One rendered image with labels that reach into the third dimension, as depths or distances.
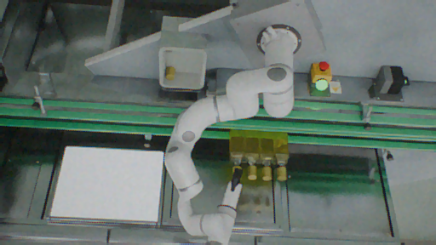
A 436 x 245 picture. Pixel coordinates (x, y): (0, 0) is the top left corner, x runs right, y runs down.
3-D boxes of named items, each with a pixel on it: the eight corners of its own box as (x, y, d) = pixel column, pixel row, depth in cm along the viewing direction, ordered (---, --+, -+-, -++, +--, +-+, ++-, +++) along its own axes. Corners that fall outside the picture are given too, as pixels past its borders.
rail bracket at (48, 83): (47, 80, 209) (35, 125, 195) (38, 52, 195) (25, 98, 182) (59, 81, 209) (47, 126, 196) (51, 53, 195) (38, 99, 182)
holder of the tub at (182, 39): (162, 78, 212) (160, 93, 207) (161, 30, 190) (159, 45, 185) (203, 81, 213) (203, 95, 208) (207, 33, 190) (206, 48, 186)
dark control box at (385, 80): (375, 77, 209) (378, 94, 204) (381, 64, 202) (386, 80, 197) (395, 78, 209) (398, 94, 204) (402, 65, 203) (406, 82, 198)
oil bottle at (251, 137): (243, 122, 213) (243, 165, 201) (244, 113, 209) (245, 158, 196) (256, 122, 214) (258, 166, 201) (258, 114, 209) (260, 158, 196)
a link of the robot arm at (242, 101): (218, 106, 168) (211, 71, 155) (290, 94, 167) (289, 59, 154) (220, 128, 162) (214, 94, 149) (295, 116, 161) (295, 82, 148)
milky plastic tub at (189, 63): (161, 71, 207) (159, 87, 202) (160, 31, 189) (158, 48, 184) (203, 73, 208) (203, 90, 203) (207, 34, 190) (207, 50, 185)
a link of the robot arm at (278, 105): (264, 86, 173) (263, 122, 163) (262, 57, 163) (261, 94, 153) (293, 85, 171) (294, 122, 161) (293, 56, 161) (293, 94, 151)
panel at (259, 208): (64, 147, 213) (46, 222, 193) (63, 143, 211) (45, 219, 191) (278, 159, 218) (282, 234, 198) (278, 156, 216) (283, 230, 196)
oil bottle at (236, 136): (229, 120, 213) (228, 164, 200) (230, 111, 208) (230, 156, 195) (242, 121, 213) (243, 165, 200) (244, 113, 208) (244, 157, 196)
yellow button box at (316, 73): (308, 72, 207) (310, 87, 203) (312, 60, 201) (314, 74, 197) (325, 74, 208) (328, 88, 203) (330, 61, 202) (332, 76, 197)
